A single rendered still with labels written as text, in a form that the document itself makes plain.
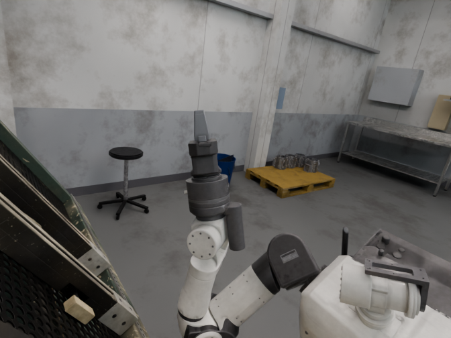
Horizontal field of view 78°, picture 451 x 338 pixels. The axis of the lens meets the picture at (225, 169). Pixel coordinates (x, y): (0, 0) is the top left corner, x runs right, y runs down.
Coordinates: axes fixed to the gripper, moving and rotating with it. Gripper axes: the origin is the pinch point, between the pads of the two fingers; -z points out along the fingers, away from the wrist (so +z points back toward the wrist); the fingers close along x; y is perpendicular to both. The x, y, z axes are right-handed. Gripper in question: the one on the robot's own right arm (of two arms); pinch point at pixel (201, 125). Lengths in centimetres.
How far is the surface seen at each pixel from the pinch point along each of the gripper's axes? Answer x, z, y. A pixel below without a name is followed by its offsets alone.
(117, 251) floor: -198, 110, 94
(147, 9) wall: -308, -139, 51
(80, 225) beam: -83, 45, 67
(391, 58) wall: -603, -106, -454
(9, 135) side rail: -88, -4, 95
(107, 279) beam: -47, 56, 44
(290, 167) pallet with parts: -450, 97, -153
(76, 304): -7, 40, 35
